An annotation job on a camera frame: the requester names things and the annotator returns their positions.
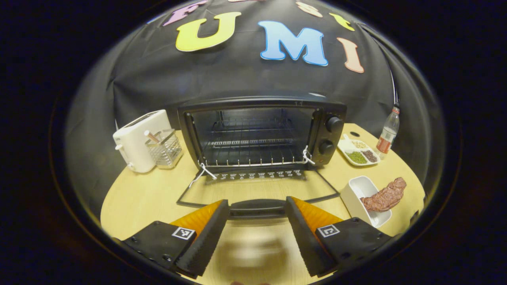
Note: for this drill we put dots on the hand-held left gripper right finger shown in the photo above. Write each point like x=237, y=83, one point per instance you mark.
x=307, y=243

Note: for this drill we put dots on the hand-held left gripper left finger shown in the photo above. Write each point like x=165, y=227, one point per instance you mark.
x=206, y=243

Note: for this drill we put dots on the brown meat piece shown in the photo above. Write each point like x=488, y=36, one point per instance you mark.
x=384, y=196

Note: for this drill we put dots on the black electric oven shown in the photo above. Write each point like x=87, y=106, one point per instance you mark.
x=328, y=138

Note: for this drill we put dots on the white rectangular dish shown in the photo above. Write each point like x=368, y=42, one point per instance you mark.
x=356, y=194

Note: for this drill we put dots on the clear utensil holder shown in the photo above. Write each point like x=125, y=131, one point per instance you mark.
x=168, y=152

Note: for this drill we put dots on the white divided dish with beans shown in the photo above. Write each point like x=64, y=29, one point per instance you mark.
x=358, y=156

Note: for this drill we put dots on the white toaster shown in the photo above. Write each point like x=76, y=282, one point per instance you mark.
x=134, y=142

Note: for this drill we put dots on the clear bottle with red label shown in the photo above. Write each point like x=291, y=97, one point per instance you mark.
x=387, y=136

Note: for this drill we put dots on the black backdrop cloth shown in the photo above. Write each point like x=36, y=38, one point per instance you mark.
x=245, y=79

